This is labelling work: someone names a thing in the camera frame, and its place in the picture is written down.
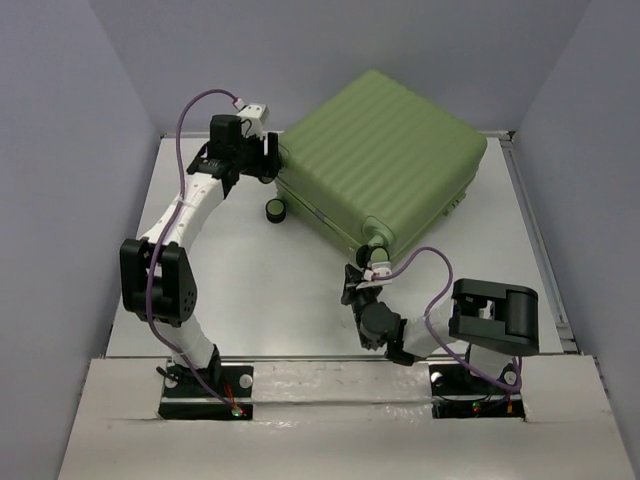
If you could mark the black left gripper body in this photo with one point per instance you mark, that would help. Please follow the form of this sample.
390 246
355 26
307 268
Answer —
261 165

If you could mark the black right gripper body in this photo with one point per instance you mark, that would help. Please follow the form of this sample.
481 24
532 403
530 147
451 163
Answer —
354 296

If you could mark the green hardshell suitcase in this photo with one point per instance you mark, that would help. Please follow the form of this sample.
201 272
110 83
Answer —
374 168

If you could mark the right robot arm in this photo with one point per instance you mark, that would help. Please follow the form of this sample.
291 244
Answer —
488 316

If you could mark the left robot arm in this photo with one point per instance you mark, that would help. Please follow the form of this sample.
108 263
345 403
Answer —
157 279

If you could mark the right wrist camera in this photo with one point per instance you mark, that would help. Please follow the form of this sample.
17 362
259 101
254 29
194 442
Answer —
377 270

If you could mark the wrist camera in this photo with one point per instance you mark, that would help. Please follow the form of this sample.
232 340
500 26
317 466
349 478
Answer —
253 117
377 270

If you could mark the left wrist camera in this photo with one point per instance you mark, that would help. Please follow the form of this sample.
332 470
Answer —
253 117

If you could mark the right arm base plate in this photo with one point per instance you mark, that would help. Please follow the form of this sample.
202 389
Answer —
457 394

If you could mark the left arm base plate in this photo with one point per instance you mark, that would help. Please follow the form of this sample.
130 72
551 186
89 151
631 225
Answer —
183 398

